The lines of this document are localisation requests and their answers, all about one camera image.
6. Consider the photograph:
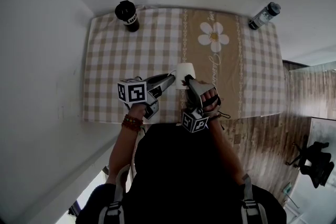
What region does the person's right hand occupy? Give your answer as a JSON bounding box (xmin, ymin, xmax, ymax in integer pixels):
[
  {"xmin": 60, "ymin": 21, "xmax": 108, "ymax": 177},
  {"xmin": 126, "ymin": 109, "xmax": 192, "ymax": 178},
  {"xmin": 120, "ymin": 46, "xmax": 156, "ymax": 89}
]
[{"xmin": 199, "ymin": 88, "xmax": 221, "ymax": 113}]

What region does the grey left shoulder strap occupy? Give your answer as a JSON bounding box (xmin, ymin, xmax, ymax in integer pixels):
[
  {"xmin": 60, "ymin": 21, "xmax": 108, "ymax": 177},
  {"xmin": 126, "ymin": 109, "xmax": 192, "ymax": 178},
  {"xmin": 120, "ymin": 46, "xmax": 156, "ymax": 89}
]
[{"xmin": 98, "ymin": 164, "xmax": 132, "ymax": 224}]

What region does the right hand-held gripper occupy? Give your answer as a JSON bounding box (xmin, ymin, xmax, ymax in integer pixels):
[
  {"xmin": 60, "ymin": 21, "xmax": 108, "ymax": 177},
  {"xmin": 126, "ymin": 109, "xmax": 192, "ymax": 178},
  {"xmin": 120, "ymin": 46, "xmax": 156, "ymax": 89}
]
[{"xmin": 181, "ymin": 74, "xmax": 222, "ymax": 134}]

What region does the person's left forearm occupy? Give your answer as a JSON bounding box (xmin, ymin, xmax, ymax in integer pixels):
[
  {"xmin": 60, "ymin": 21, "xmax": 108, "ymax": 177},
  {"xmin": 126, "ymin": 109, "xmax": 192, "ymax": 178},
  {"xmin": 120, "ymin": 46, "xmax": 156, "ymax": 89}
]
[{"xmin": 106, "ymin": 104, "xmax": 148, "ymax": 186}]

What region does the clear bottle with dark lid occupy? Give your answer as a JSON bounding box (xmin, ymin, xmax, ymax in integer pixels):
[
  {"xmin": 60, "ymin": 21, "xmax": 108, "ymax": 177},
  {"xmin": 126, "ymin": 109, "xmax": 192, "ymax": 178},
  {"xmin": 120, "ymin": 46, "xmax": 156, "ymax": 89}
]
[{"xmin": 248, "ymin": 2, "xmax": 281, "ymax": 31}]

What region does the person's black clothing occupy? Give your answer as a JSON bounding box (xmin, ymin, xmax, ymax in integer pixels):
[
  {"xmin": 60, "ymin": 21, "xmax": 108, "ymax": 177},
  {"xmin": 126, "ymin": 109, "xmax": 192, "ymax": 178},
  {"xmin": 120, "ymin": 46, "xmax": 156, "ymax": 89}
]
[{"xmin": 78, "ymin": 123, "xmax": 288, "ymax": 224}]

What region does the person's right forearm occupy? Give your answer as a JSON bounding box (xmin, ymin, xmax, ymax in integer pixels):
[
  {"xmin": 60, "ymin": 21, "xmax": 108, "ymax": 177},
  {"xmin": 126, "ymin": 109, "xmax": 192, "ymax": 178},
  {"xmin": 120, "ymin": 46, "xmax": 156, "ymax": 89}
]
[{"xmin": 208, "ymin": 116, "xmax": 245, "ymax": 187}]

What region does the black gripper lanyard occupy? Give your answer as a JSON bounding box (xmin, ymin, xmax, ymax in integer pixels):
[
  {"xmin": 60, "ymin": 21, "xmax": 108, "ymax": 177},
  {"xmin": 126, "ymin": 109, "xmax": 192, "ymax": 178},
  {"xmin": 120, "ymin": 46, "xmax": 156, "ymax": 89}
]
[{"xmin": 216, "ymin": 110, "xmax": 232, "ymax": 121}]

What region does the grey mottled panel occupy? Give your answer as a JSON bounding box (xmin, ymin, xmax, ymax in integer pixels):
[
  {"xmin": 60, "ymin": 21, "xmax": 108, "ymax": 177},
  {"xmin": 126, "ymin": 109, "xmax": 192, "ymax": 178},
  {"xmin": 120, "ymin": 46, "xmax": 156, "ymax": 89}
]
[{"xmin": 309, "ymin": 116, "xmax": 336, "ymax": 152}]

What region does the grey shoulder strap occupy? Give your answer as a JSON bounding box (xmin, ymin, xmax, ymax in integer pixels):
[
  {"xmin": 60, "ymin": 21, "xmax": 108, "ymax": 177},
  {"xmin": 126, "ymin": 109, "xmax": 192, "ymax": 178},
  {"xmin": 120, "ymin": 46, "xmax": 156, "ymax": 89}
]
[
  {"xmin": 98, "ymin": 164, "xmax": 132, "ymax": 224},
  {"xmin": 240, "ymin": 173, "xmax": 267, "ymax": 224}
]

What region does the black office chair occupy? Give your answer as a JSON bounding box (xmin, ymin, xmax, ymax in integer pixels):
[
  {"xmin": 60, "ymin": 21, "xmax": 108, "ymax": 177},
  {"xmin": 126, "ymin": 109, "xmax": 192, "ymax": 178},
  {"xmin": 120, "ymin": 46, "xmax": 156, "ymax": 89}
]
[{"xmin": 286, "ymin": 141, "xmax": 335, "ymax": 189}]

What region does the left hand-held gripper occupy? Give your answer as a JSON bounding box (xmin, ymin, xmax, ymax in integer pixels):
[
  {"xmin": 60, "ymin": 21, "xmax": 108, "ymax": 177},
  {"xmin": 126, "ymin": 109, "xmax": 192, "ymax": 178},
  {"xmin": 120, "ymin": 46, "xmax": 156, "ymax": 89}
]
[{"xmin": 117, "ymin": 73, "xmax": 176, "ymax": 120}]

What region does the checked beige flower tablecloth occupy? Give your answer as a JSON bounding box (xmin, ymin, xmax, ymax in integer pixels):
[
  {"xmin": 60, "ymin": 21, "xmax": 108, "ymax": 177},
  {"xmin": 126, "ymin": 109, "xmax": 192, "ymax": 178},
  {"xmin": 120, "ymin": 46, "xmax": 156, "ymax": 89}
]
[{"xmin": 82, "ymin": 6, "xmax": 287, "ymax": 124}]

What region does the black bottle with white band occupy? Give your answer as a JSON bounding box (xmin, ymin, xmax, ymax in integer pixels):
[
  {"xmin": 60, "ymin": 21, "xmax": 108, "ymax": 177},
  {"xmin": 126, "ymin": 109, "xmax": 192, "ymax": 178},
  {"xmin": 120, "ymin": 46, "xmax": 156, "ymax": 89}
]
[{"xmin": 114, "ymin": 0, "xmax": 140, "ymax": 33}]

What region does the dark window frame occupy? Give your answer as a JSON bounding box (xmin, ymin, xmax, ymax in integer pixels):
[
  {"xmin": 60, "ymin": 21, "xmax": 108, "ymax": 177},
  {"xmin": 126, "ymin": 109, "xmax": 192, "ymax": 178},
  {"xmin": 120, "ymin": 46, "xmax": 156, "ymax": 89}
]
[{"xmin": 68, "ymin": 199, "xmax": 82, "ymax": 216}]

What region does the white mug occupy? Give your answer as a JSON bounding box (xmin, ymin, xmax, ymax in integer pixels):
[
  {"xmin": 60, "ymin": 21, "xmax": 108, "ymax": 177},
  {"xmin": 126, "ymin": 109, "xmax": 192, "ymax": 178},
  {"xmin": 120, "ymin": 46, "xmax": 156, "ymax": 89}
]
[{"xmin": 167, "ymin": 62, "xmax": 196, "ymax": 90}]

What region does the grey right shoulder strap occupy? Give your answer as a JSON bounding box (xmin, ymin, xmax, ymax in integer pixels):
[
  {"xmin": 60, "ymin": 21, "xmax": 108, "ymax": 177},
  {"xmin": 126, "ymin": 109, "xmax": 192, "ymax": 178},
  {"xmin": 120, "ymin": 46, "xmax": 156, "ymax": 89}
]
[{"xmin": 240, "ymin": 173, "xmax": 267, "ymax": 224}]

